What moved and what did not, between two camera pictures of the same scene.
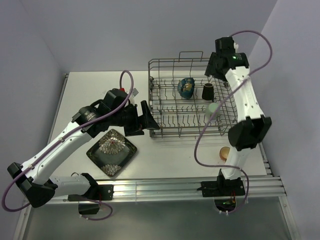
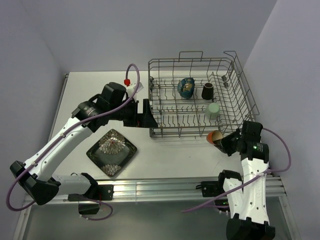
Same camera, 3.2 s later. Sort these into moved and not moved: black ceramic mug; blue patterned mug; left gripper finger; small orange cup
Moved: small orange cup
Not moved: left gripper finger; black ceramic mug; blue patterned mug
